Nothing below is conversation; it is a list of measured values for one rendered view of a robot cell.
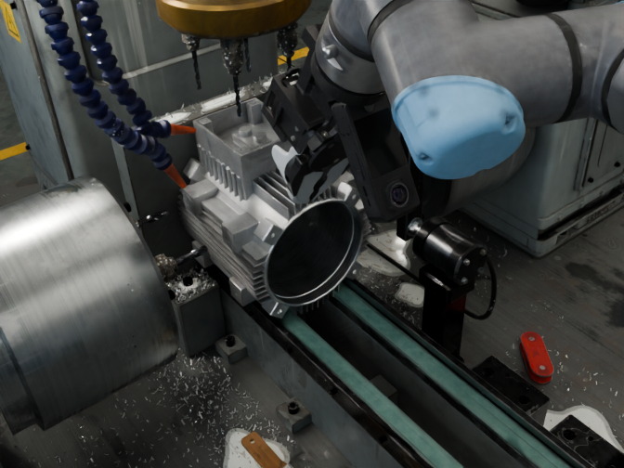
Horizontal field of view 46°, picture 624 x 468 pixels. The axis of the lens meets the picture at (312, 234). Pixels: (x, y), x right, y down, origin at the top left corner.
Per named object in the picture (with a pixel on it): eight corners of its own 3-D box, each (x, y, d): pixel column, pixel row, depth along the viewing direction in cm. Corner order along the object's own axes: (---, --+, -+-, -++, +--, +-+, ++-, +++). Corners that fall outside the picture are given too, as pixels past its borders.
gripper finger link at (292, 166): (310, 172, 75) (334, 123, 67) (319, 186, 74) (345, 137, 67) (272, 188, 73) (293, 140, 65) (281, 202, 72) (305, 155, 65)
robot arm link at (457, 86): (601, 103, 45) (534, -31, 49) (431, 132, 42) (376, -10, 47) (550, 168, 52) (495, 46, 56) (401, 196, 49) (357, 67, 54)
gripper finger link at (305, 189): (277, 166, 80) (297, 117, 72) (305, 209, 78) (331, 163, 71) (253, 176, 78) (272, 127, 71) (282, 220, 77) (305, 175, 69)
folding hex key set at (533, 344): (554, 383, 103) (556, 375, 102) (532, 385, 103) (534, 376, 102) (538, 339, 110) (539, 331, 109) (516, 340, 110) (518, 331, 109)
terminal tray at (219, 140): (197, 167, 101) (189, 121, 96) (261, 141, 106) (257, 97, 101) (243, 205, 93) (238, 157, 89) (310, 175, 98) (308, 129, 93)
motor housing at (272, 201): (187, 264, 108) (166, 154, 97) (291, 215, 117) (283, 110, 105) (261, 340, 95) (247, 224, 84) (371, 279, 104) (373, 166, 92)
